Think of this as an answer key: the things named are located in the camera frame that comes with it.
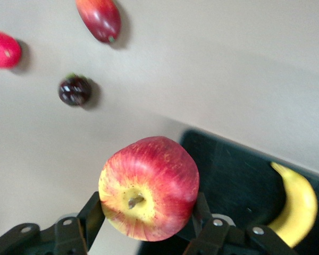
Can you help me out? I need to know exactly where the red yellow striped apple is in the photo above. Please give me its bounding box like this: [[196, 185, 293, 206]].
[[98, 135, 200, 242]]

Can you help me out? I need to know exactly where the black plastic box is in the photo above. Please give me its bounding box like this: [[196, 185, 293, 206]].
[[135, 129, 319, 255]]

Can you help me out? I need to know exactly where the brown table cover mat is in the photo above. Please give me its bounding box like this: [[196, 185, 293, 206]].
[[0, 0, 319, 255]]

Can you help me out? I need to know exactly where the pinkish red peach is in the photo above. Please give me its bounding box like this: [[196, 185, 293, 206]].
[[0, 31, 22, 69]]

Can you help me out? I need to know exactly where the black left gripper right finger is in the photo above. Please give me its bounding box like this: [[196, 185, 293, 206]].
[[182, 192, 300, 255]]

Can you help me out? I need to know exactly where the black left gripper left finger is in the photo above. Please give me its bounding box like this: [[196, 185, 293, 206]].
[[0, 191, 107, 255]]

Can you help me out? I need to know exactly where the yellow banana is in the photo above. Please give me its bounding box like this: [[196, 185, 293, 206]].
[[265, 161, 318, 249]]

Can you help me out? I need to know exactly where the red yellow mango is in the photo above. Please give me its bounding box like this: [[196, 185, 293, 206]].
[[75, 0, 122, 44]]

